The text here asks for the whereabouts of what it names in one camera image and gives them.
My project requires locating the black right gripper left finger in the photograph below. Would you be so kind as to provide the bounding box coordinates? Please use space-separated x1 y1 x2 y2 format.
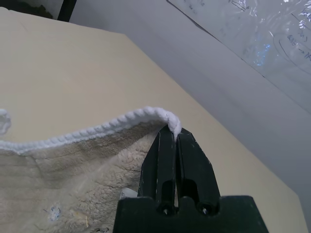
139 127 177 214

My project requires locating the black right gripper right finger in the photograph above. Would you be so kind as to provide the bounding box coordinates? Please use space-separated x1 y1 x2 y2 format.
176 128 222 215

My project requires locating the beige towel with white trim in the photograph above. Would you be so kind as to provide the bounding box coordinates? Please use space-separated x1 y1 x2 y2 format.
0 106 183 233

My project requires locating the glossy wall whiteboard sheet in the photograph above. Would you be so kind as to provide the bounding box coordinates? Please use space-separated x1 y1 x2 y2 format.
166 0 311 115

